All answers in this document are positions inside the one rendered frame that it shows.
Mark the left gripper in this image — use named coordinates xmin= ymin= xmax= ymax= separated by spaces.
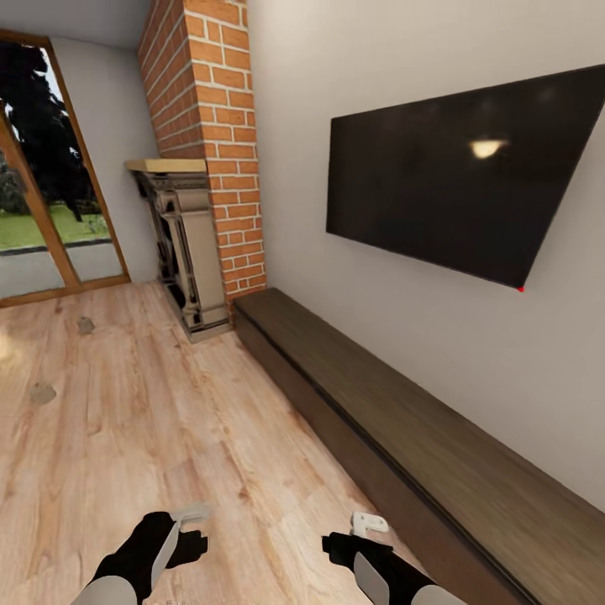
xmin=166 ymin=530 xmax=208 ymax=569

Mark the pillar candle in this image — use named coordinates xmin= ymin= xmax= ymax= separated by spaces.
xmin=28 ymin=381 xmax=55 ymax=405
xmin=77 ymin=317 xmax=94 ymax=333

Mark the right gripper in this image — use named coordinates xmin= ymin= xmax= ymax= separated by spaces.
xmin=322 ymin=532 xmax=363 ymax=572

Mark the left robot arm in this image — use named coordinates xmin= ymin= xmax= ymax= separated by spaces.
xmin=71 ymin=503 xmax=211 ymax=605

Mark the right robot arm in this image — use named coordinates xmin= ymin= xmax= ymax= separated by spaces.
xmin=322 ymin=511 xmax=468 ymax=605

